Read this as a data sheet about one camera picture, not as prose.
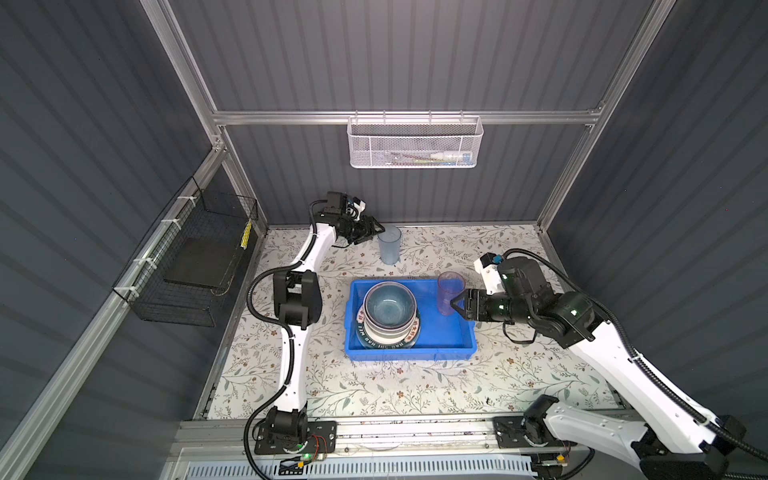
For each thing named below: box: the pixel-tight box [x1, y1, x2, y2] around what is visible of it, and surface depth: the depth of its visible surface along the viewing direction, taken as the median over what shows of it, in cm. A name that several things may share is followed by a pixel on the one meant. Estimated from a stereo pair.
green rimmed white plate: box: [356, 305, 421, 350], surface depth 87 cm
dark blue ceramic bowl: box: [364, 282, 416, 329], surface depth 88 cm
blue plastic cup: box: [378, 226, 402, 265], surface depth 107 cm
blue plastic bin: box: [343, 279, 477, 361], surface depth 89 cm
